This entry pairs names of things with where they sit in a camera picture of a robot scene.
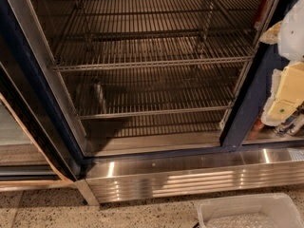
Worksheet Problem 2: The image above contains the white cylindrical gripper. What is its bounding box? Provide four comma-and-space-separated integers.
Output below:
259, 21, 304, 126

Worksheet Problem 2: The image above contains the silver redbull can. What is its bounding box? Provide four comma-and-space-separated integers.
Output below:
93, 77, 106, 113

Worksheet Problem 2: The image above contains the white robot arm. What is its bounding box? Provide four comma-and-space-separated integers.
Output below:
259, 0, 304, 126

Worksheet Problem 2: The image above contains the dark blue fridge pillar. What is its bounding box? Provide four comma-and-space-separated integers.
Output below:
219, 0, 297, 148

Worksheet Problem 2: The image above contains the white blue can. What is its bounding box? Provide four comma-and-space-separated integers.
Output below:
274, 111, 299, 135

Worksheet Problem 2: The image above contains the red can right compartment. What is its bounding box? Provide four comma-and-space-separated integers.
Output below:
253, 117, 264, 131

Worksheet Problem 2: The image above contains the white can far right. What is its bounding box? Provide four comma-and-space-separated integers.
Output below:
288, 114, 304, 136

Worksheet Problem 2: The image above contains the stainless steel fridge base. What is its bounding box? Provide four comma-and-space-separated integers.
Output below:
75, 147, 304, 205

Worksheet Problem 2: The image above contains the open glass fridge door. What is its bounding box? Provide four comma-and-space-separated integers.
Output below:
0, 0, 82, 190

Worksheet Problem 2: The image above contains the clear plastic bin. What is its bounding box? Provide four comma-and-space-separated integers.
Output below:
197, 193, 304, 228

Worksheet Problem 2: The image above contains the upper wire fridge shelf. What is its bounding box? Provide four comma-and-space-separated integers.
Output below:
68, 0, 259, 40

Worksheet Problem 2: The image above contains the wire fridge shelf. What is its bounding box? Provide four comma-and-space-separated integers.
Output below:
75, 65, 238, 120
68, 0, 259, 40
48, 29, 254, 72

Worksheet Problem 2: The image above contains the bottom wire fridge shelf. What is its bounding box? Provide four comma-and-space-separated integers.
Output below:
75, 65, 238, 120

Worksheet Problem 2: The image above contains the middle wire fridge shelf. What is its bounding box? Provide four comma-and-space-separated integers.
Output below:
48, 29, 254, 72

